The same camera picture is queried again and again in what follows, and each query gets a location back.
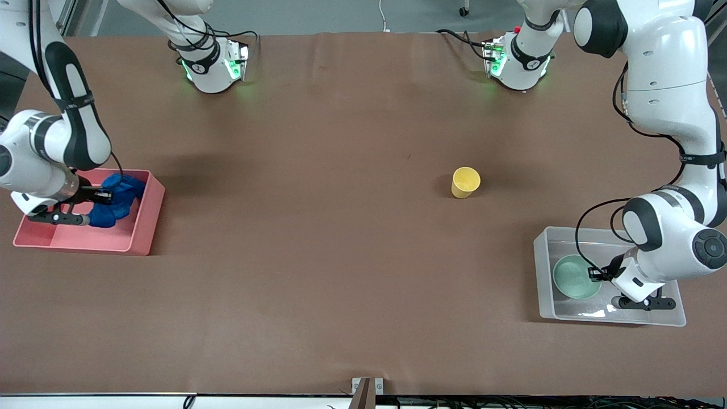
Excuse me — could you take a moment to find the blue cloth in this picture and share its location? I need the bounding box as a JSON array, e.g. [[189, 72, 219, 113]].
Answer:
[[88, 173, 147, 229]]

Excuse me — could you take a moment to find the mint green bowl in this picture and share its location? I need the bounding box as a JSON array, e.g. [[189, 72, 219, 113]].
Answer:
[[553, 254, 603, 301]]

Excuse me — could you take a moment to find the yellow plastic cup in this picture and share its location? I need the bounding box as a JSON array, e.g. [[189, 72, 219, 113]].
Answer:
[[452, 166, 482, 199]]

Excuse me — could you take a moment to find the clear plastic box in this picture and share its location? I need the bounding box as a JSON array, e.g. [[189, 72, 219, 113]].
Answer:
[[533, 226, 687, 328]]

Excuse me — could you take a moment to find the pink plastic box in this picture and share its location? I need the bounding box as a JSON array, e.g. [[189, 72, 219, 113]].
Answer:
[[12, 166, 166, 257]]

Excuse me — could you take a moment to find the green-lit right base connector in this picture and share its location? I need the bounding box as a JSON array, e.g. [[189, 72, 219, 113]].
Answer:
[[225, 42, 251, 82]]

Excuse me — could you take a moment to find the green-lit base connector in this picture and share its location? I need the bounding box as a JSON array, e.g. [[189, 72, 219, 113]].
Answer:
[[225, 42, 251, 82], [482, 38, 508, 78]]

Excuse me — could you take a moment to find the green-lit left base connector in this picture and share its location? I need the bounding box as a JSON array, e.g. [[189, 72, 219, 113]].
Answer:
[[482, 38, 508, 78]]

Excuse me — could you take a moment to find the brown table cover sheet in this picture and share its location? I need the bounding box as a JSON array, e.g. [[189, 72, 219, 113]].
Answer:
[[0, 31, 727, 397]]

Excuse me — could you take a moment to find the aluminium frame profile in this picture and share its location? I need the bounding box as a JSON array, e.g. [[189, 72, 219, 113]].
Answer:
[[50, 0, 78, 37]]

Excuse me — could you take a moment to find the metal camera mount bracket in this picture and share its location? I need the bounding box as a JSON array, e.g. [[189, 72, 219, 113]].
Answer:
[[351, 377, 385, 409]]

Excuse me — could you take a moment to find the black left base cable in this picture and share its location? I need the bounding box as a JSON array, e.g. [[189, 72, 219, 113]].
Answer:
[[436, 28, 496, 61]]

